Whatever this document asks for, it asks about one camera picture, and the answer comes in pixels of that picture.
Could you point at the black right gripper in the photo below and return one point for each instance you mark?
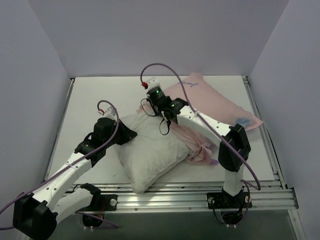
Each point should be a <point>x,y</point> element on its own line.
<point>152,100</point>

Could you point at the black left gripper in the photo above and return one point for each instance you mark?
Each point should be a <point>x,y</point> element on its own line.
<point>122,132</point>

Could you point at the white pillow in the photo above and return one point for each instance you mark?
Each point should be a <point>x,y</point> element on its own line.
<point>150,154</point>

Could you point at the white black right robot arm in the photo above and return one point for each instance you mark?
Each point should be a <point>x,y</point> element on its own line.
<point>232,141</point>

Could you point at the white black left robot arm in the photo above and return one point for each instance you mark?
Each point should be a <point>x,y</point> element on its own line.
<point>38,213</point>

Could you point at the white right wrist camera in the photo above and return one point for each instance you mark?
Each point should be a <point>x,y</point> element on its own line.
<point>150,83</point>

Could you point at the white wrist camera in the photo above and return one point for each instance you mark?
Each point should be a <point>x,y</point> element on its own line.
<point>150,83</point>
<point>108,113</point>

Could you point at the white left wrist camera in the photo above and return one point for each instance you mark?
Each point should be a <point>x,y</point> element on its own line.
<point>108,113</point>

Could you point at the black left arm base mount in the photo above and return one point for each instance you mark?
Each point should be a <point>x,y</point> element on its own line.
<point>102,202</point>

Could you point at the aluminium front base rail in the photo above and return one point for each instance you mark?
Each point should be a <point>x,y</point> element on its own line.
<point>198,197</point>

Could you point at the aluminium table edge rail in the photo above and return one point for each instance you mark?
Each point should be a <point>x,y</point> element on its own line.
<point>68,96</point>

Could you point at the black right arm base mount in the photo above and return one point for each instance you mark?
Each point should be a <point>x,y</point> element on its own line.
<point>222,200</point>

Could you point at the aluminium right side rail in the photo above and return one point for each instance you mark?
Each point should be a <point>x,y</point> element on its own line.
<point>268,144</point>

